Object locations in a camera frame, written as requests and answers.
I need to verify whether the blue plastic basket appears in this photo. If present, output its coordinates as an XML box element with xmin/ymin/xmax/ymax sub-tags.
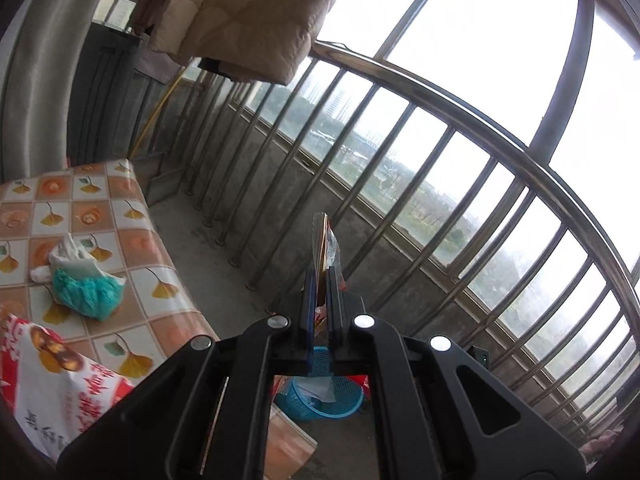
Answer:
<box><xmin>274</xmin><ymin>346</ymin><xmax>367</xmax><ymax>422</ymax></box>

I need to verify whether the red and white plastic bag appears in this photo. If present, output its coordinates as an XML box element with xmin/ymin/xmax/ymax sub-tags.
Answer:
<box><xmin>0</xmin><ymin>314</ymin><xmax>137</xmax><ymax>463</ymax></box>

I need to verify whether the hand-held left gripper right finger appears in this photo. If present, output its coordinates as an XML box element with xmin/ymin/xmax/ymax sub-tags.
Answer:
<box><xmin>324</xmin><ymin>267</ymin><xmax>587</xmax><ymax>480</ymax></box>

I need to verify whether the metal balcony railing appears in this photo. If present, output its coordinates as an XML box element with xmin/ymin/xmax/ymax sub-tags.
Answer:
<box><xmin>170</xmin><ymin>41</ymin><xmax>640</xmax><ymax>443</ymax></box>

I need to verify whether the grey metal dustpan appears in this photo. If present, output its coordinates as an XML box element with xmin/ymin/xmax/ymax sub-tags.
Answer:
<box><xmin>132</xmin><ymin>152</ymin><xmax>184</xmax><ymax>207</ymax></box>

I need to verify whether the dark grey cabinet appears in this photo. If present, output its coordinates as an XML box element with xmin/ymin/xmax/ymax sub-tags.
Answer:
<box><xmin>67</xmin><ymin>22</ymin><xmax>151</xmax><ymax>167</ymax></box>

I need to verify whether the gold snack packet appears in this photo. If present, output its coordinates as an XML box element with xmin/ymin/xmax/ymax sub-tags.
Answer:
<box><xmin>311</xmin><ymin>212</ymin><xmax>349</xmax><ymax>322</ymax></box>

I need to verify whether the patterned tablecloth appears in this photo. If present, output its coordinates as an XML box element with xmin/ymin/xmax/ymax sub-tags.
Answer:
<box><xmin>0</xmin><ymin>159</ymin><xmax>319</xmax><ymax>480</ymax></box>

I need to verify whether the yellow stick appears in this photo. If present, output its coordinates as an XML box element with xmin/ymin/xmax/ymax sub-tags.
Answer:
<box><xmin>127</xmin><ymin>77</ymin><xmax>182</xmax><ymax>161</ymax></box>

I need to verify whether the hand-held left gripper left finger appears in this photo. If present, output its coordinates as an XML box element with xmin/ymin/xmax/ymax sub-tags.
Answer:
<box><xmin>57</xmin><ymin>266</ymin><xmax>318</xmax><ymax>480</ymax></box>

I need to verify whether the grey curtain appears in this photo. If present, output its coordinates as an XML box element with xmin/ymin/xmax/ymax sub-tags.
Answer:
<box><xmin>0</xmin><ymin>0</ymin><xmax>109</xmax><ymax>182</ymax></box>

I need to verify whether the teal white crumpled wrapper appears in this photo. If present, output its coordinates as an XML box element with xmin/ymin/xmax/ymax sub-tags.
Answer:
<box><xmin>30</xmin><ymin>232</ymin><xmax>126</xmax><ymax>323</ymax></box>

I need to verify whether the beige quilt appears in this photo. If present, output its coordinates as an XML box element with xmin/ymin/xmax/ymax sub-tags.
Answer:
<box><xmin>132</xmin><ymin>0</ymin><xmax>362</xmax><ymax>86</ymax></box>

